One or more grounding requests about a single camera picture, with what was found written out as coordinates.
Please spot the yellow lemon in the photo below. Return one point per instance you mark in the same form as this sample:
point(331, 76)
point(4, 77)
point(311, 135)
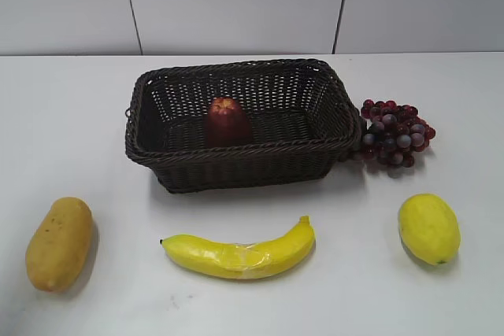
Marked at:
point(428, 227)

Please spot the orange yellow mango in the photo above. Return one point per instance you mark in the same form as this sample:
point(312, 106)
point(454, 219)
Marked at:
point(58, 250)

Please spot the purple grape bunch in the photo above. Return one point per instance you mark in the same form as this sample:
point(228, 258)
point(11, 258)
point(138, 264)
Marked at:
point(392, 134)

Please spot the yellow banana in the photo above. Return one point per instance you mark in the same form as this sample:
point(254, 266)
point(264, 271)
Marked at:
point(242, 262)

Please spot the black woven basket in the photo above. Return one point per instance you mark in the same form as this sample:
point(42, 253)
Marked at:
point(302, 122)

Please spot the dark red apple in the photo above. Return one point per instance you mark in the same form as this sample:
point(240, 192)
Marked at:
point(227, 124)

